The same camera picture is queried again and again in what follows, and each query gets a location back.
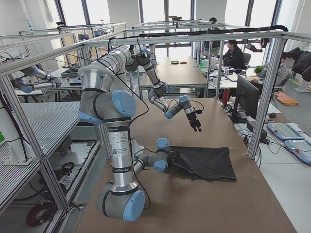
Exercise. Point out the red water bottle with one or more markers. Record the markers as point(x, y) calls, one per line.
point(226, 96)

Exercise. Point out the seated person dark jacket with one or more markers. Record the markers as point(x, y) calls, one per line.
point(234, 56)

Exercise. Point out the blue grey teach pendant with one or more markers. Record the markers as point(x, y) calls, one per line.
point(284, 131)

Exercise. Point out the black huawei monitor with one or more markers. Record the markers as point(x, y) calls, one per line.
point(247, 97)

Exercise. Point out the black t-shirt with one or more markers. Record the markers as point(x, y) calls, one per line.
point(210, 164)

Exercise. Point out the aluminium frame post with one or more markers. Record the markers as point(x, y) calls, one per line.
point(266, 92)

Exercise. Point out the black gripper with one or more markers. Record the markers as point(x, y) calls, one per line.
point(192, 118)
point(173, 155)

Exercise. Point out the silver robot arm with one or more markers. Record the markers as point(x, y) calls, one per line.
point(142, 58)
point(105, 101)

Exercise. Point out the aluminium frame striped table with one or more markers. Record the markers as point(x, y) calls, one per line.
point(46, 125)

